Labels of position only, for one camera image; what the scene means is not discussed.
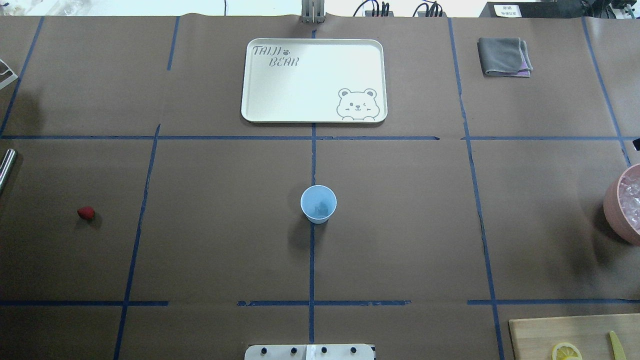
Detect light blue plastic cup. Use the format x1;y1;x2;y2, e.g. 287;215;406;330
300;184;338;224

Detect ice cube in cup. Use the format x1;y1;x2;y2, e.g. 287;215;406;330
311;202;333;219

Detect pink bowl of ice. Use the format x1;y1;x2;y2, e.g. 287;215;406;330
603;163;640;247

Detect cream bear serving tray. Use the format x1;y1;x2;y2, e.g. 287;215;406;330
240;38;389;125

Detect folded grey cloth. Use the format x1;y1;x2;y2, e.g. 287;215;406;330
477;37;533;78

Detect red strawberry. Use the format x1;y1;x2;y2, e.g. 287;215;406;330
77;206;96;221

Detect wooden cutting board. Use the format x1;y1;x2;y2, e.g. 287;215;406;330
509;313;640;360

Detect black box with label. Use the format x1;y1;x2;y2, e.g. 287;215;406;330
478;0;591;19

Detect lemon slices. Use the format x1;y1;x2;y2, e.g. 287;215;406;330
551;342;583;360

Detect steel muddler black tip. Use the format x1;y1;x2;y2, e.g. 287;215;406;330
0;148;18;194

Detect yellow plastic knife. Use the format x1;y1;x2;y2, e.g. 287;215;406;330
608;331;627;360

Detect aluminium frame post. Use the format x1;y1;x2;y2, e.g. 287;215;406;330
301;0;326;24

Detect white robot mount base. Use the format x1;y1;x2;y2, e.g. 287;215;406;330
244;343;377;360

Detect white wire cup rack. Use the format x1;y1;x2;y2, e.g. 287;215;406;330
0;59;19;91

